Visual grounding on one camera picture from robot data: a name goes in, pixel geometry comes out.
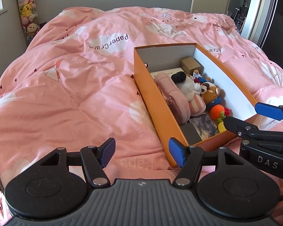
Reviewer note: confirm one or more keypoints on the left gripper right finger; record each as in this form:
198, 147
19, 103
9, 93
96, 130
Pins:
189, 160

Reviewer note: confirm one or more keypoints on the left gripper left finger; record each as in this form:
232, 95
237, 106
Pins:
94, 160

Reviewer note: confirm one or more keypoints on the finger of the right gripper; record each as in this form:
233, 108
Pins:
270, 111
246, 130

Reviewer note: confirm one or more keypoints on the orange crochet toy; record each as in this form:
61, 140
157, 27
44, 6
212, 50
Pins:
218, 113

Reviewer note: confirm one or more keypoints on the brown sailor plush keychain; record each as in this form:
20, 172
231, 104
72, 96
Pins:
208, 90

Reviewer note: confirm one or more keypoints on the pink fabric pouch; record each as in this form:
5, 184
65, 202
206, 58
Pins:
174, 98

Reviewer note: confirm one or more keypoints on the white black-eared plush toy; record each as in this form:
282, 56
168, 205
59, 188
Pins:
192, 91

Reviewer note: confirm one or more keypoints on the tan square gift box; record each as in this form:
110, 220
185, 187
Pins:
189, 64

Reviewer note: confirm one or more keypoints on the long white box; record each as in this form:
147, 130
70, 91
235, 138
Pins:
169, 72

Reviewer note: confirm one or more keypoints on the dark grey box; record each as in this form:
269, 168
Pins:
190, 133

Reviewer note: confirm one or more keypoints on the orange cardboard box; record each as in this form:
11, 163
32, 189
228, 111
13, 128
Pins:
152, 58

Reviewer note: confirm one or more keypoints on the pink printed duvet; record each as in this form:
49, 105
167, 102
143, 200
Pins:
74, 85

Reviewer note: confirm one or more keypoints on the sliding wardrobe door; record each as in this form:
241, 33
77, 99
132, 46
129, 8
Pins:
263, 25

